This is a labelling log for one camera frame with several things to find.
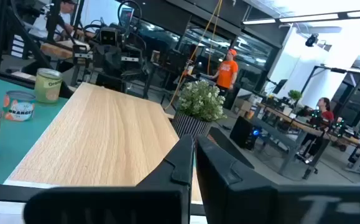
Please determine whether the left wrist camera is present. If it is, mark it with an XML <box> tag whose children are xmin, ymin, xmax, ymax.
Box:
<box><xmin>99</xmin><ymin>27</ymin><xmax>119</xmax><ymax>47</ymax></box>

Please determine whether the wooden shelf black frame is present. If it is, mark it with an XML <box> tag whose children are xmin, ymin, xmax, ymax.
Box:
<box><xmin>0</xmin><ymin>82</ymin><xmax>206</xmax><ymax>216</ymax></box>

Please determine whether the person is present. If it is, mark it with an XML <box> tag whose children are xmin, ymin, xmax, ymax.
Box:
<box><xmin>297</xmin><ymin>96</ymin><xmax>336</xmax><ymax>162</ymax></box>
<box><xmin>211</xmin><ymin>48</ymin><xmax>240</xmax><ymax>98</ymax></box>
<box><xmin>27</xmin><ymin>0</ymin><xmax>86</xmax><ymax>43</ymax></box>

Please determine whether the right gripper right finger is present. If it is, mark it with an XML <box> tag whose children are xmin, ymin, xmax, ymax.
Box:
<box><xmin>196</xmin><ymin>134</ymin><xmax>360</xmax><ymax>224</ymax></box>

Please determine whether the black monitor on arm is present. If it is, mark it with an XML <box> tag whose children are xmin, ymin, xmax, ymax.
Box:
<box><xmin>272</xmin><ymin>78</ymin><xmax>289</xmax><ymax>95</ymax></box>

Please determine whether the cardboard box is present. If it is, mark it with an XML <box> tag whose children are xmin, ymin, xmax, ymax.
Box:
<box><xmin>234</xmin><ymin>96</ymin><xmax>254</xmax><ymax>113</ymax></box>

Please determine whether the wooden workbench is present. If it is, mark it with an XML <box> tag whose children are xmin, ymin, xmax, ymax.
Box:
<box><xmin>39</xmin><ymin>39</ymin><xmax>91</xmax><ymax>60</ymax></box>

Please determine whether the black computer tower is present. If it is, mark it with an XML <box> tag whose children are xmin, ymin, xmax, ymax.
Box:
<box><xmin>229</xmin><ymin>116</ymin><xmax>256</xmax><ymax>151</ymax></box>

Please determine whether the long wooden desk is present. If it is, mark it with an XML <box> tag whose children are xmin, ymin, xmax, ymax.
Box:
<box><xmin>254</xmin><ymin>101</ymin><xmax>360</xmax><ymax>182</ymax></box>

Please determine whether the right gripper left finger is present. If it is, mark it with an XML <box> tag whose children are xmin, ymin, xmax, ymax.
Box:
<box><xmin>23</xmin><ymin>133</ymin><xmax>195</xmax><ymax>224</ymax></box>

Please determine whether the pale green oranges can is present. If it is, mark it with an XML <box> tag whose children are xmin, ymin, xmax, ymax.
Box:
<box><xmin>34</xmin><ymin>68</ymin><xmax>63</xmax><ymax>105</ymax></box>

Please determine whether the green table mat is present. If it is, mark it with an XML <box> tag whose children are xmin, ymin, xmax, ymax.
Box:
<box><xmin>0</xmin><ymin>75</ymin><xmax>72</xmax><ymax>212</ymax></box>

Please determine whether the white-flowered plant striped pot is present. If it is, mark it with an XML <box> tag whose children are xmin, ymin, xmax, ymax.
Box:
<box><xmin>170</xmin><ymin>79</ymin><xmax>228</xmax><ymax>142</ymax></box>

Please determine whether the short mandarin oranges can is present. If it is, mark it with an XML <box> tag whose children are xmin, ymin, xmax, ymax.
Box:
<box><xmin>2</xmin><ymin>90</ymin><xmax>37</xmax><ymax>123</ymax></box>

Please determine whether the orange hanging cord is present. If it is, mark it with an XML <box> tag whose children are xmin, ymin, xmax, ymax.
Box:
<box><xmin>164</xmin><ymin>0</ymin><xmax>224</xmax><ymax>110</ymax></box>

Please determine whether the small background screen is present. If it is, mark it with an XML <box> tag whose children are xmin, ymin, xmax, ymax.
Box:
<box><xmin>119</xmin><ymin>7</ymin><xmax>135</xmax><ymax>27</ymax></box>

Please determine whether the black ceiling camera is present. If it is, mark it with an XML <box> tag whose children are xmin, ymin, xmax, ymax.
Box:
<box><xmin>305</xmin><ymin>33</ymin><xmax>320</xmax><ymax>48</ymax></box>

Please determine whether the small green desk plant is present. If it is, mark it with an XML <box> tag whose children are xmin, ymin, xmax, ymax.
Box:
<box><xmin>287</xmin><ymin>89</ymin><xmax>303</xmax><ymax>103</ymax></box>

